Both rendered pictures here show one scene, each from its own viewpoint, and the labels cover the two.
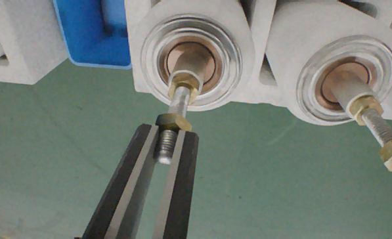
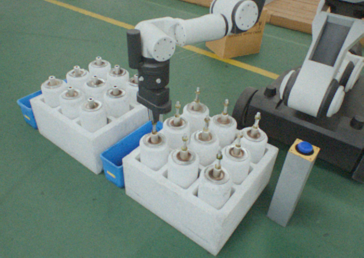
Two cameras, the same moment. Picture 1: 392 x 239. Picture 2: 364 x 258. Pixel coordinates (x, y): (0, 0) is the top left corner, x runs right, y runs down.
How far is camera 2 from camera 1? 0.96 m
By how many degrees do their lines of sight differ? 86
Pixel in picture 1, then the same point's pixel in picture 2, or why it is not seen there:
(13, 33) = (106, 130)
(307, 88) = (175, 153)
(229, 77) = (160, 144)
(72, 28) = (110, 152)
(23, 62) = (98, 135)
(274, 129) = not seen: outside the picture
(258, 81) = (161, 173)
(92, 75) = (76, 185)
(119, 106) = (66, 206)
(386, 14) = not seen: hidden behind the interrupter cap
